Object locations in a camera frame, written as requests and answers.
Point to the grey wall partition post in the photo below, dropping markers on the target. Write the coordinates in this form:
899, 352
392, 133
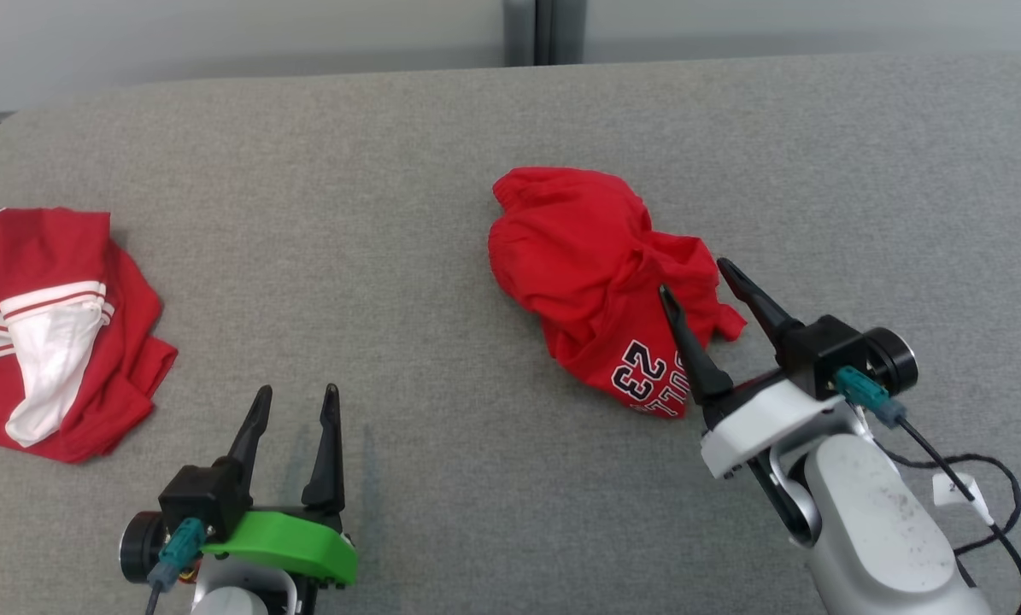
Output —
544, 30

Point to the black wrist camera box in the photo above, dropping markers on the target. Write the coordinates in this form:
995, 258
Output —
822, 346
202, 500

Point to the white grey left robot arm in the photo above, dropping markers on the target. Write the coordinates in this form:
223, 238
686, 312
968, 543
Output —
237, 600

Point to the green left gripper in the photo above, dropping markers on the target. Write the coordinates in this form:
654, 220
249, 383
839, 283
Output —
296, 547

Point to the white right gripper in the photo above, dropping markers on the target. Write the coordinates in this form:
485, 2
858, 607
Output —
766, 423

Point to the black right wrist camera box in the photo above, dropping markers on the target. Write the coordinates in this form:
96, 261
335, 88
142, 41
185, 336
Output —
822, 346

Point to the red garment with number 23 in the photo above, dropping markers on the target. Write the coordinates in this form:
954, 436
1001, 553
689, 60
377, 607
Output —
578, 256

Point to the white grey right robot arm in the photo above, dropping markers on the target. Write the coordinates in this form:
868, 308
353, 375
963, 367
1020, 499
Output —
869, 530

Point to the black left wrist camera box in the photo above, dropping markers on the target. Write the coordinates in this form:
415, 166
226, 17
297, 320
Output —
202, 500

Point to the red white striped jersey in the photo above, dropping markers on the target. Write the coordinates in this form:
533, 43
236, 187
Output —
126, 342

